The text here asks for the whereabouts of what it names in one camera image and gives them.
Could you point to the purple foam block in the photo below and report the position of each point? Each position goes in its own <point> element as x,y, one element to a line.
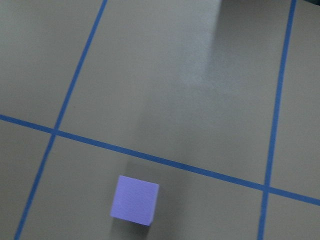
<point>135,200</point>

